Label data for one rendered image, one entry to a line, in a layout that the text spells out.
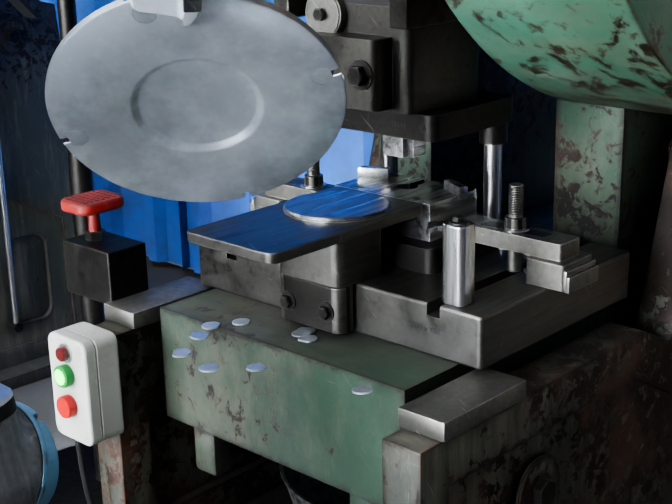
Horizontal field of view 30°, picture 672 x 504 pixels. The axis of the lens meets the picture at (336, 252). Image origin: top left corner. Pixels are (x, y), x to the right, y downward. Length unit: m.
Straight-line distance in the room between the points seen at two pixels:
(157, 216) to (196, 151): 2.48
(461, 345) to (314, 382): 0.17
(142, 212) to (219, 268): 2.26
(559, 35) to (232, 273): 0.66
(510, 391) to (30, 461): 0.48
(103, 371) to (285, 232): 0.31
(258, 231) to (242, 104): 0.18
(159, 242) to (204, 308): 2.25
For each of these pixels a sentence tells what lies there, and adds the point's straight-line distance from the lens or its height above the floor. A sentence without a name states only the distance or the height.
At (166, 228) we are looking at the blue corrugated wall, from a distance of 3.77.
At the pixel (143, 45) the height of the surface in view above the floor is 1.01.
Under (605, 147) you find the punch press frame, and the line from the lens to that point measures 1.57.
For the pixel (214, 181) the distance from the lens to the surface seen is 1.31.
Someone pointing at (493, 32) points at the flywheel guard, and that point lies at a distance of 1.09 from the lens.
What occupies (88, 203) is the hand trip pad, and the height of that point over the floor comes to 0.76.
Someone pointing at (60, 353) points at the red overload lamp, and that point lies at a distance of 1.53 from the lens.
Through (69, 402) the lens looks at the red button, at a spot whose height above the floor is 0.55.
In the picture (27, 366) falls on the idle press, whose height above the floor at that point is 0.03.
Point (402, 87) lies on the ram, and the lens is 1.40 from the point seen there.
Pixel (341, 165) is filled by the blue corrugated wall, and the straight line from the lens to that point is 3.18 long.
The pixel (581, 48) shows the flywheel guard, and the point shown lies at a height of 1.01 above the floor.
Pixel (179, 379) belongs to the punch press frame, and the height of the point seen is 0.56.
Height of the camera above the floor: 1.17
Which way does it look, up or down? 17 degrees down
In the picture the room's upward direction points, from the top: 1 degrees counter-clockwise
